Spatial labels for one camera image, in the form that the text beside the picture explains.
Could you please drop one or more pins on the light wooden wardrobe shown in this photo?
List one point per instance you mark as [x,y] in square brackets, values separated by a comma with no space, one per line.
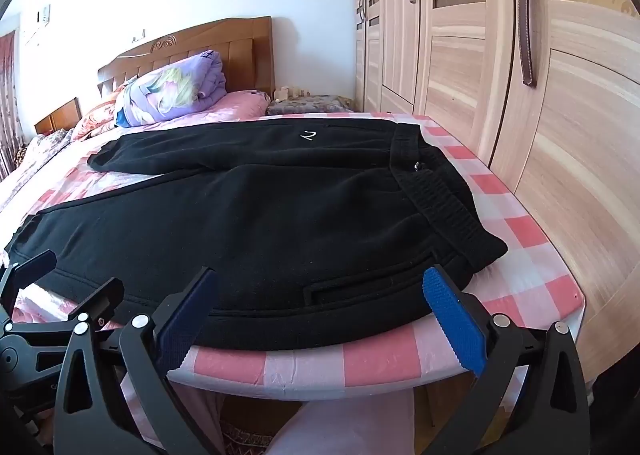
[575,135]

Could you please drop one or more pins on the wooden bed headboard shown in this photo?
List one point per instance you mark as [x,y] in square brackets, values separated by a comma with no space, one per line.
[225,40]

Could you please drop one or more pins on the purple floral folded quilt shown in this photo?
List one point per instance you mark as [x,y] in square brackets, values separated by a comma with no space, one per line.
[165,95]

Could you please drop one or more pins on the small wooden ornament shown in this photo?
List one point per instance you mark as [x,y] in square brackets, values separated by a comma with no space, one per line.
[301,93]

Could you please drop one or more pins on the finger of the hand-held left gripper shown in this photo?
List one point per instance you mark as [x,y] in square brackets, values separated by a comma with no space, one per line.
[32,269]
[107,297]

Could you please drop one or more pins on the white wall socket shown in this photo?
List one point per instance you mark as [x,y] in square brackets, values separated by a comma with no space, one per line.
[138,36]

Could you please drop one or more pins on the black pants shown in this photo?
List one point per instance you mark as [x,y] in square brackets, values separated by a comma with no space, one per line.
[275,215]

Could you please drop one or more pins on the pink checkered bed cover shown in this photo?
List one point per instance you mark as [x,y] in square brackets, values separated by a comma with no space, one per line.
[505,230]

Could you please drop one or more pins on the cloth-covered nightstand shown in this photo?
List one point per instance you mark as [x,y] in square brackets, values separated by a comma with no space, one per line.
[310,104]

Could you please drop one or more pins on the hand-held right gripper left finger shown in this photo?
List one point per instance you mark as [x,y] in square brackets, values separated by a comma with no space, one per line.
[190,315]

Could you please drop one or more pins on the pink patterned curtain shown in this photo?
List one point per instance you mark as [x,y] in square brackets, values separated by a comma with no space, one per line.
[7,110]

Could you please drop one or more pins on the small beige toy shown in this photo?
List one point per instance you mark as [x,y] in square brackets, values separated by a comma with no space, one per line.
[281,95]

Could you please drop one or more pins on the small wooden headboard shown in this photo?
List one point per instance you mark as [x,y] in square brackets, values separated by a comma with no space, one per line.
[62,115]

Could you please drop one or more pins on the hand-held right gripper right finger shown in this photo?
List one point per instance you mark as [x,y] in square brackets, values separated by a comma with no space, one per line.
[452,320]

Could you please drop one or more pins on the orange floral pillow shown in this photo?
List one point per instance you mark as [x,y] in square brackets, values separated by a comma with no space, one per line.
[95,120]

